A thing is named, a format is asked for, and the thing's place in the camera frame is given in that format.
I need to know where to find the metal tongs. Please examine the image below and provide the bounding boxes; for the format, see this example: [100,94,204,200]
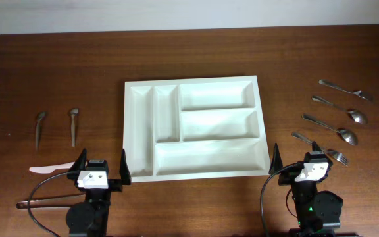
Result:
[15,194,85,209]

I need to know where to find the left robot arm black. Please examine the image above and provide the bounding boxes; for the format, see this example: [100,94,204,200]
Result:
[66,149,131,236]

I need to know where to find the metal fork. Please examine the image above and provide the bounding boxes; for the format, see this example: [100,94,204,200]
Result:
[318,80,374,102]
[291,132,349,167]

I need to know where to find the small teaspoon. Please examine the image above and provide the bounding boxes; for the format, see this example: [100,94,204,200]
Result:
[35,111,47,151]
[69,108,79,147]

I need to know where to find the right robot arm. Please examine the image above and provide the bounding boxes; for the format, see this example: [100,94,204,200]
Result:
[269,142,343,236]

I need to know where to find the white plastic cutlery tray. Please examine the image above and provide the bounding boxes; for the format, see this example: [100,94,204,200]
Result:
[123,76,270,182]

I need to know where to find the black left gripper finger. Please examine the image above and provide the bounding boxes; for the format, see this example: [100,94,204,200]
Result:
[67,148,87,180]
[119,149,132,185]

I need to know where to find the white plastic knife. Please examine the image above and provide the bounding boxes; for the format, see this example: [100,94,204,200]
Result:
[29,162,74,174]

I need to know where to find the metal tablespoon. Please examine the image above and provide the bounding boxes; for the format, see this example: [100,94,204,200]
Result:
[301,114,359,145]
[312,95,368,125]

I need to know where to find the small teaspoon far left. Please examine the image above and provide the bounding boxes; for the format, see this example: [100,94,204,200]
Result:
[35,111,47,151]

